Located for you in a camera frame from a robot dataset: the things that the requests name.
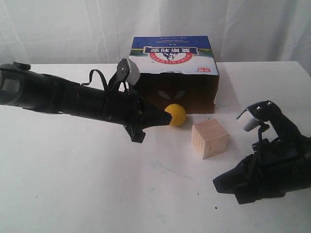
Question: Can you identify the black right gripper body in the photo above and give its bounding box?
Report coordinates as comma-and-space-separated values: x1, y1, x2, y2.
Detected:
234, 138, 311, 204

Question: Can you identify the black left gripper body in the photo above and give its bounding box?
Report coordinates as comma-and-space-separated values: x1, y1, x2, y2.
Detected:
104, 93, 146, 143

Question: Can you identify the yellow ball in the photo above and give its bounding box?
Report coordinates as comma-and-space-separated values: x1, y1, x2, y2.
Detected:
165, 104, 187, 127

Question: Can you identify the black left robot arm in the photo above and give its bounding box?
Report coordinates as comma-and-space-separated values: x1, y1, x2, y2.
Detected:
0, 58, 172, 143

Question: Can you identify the wooden cube block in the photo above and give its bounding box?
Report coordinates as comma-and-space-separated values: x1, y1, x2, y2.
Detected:
191, 119, 229, 159

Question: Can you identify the blue white cardboard box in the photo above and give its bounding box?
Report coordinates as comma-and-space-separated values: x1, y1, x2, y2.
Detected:
129, 35, 220, 114

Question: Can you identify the white curtain backdrop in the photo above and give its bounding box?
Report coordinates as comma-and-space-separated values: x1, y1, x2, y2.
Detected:
0, 0, 311, 70

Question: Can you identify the black left camera cable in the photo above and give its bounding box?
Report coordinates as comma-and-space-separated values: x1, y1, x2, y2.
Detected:
81, 69, 110, 94

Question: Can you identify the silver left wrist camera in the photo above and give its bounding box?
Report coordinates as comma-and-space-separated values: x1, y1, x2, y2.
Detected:
108, 58, 140, 90

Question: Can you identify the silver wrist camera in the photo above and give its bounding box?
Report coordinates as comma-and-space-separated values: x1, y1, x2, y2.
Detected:
237, 100, 302, 144
108, 58, 140, 90

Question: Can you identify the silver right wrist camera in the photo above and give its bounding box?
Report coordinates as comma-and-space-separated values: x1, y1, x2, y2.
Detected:
237, 100, 302, 144

